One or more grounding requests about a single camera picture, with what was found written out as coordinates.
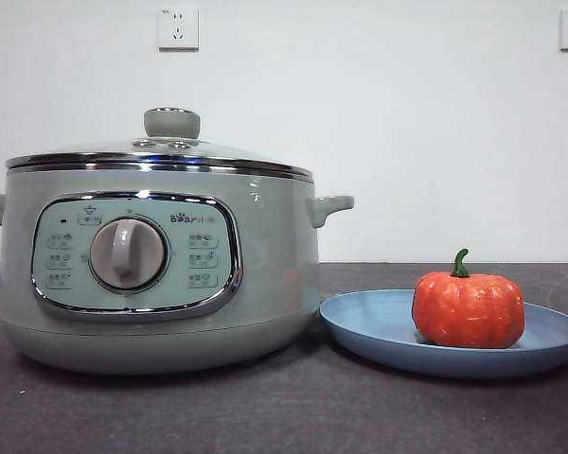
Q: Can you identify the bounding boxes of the glass lid with green knob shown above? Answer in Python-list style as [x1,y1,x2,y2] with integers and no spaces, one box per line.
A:
[5,107,316,182]

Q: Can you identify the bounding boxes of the orange pumpkin with green stem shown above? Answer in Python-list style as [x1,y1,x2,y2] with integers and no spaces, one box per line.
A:
[411,248,526,350]

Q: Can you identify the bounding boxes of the pale green electric steamer pot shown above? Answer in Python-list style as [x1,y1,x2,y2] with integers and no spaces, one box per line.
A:
[0,169,356,377]

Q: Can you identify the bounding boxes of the blue plate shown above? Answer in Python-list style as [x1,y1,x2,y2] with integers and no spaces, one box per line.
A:
[318,288,568,379]

